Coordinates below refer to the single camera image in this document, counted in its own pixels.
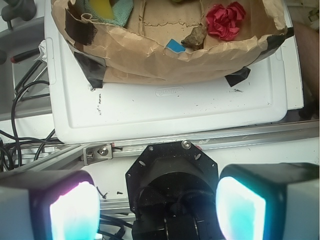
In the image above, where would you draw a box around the metal corner bracket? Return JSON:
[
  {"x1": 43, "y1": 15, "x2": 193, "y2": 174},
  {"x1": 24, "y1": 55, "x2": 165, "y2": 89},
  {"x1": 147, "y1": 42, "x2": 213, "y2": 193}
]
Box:
[{"x1": 82, "y1": 143, "x2": 113, "y2": 166}]

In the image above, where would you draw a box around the black cable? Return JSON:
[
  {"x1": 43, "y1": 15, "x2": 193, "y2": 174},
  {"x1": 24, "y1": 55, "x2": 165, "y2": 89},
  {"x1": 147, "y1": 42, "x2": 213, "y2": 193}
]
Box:
[{"x1": 0, "y1": 79, "x2": 57, "y2": 171}]

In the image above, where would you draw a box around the teal cloth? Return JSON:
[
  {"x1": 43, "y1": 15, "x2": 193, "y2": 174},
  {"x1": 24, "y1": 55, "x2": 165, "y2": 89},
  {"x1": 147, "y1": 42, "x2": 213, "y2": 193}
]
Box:
[{"x1": 74, "y1": 0, "x2": 134, "y2": 27}]

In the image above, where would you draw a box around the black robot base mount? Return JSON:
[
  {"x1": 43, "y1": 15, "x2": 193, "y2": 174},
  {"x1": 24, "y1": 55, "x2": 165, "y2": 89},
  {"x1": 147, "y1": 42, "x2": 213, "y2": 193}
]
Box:
[{"x1": 125, "y1": 153, "x2": 223, "y2": 240}]

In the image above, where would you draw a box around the red paper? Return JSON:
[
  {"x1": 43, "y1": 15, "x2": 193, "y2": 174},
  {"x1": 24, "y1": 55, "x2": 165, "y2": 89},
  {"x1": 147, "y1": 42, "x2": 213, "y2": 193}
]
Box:
[{"x1": 205, "y1": 1, "x2": 246, "y2": 41}]

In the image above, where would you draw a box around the white plastic bin lid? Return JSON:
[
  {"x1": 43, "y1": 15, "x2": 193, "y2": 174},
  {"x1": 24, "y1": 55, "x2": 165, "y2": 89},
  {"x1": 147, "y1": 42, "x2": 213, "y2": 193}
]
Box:
[{"x1": 44, "y1": 1, "x2": 304, "y2": 144}]

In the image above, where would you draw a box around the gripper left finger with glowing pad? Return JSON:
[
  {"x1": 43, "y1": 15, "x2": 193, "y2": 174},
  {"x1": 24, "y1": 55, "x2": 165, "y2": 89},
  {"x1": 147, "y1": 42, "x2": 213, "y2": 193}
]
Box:
[{"x1": 0, "y1": 170, "x2": 100, "y2": 240}]

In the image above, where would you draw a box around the yellow sponge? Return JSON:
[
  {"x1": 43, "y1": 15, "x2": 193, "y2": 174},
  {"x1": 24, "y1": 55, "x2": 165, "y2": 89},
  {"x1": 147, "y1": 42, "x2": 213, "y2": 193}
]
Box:
[{"x1": 89, "y1": 0, "x2": 114, "y2": 20}]

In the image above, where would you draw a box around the brown paper bag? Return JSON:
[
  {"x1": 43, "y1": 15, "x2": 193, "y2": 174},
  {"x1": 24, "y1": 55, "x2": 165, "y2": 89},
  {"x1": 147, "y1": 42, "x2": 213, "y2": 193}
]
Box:
[{"x1": 51, "y1": 0, "x2": 294, "y2": 88}]

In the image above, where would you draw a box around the brown rock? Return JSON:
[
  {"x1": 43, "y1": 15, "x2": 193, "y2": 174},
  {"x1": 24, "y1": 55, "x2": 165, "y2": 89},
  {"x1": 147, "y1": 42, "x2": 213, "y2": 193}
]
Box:
[{"x1": 181, "y1": 25, "x2": 207, "y2": 51}]

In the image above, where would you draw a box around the blue paper piece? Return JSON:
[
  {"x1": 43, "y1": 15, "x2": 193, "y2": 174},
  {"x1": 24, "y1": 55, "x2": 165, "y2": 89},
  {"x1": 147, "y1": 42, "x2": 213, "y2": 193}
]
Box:
[{"x1": 165, "y1": 38, "x2": 186, "y2": 53}]

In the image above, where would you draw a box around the aluminium frame rail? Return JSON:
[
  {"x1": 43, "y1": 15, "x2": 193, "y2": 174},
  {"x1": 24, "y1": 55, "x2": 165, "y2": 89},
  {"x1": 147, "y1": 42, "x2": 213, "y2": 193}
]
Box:
[{"x1": 0, "y1": 119, "x2": 320, "y2": 173}]

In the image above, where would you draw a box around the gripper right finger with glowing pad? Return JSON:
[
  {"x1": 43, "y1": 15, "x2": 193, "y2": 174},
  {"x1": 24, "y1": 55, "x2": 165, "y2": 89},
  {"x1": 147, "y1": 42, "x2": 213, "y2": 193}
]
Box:
[{"x1": 215, "y1": 162, "x2": 320, "y2": 240}]

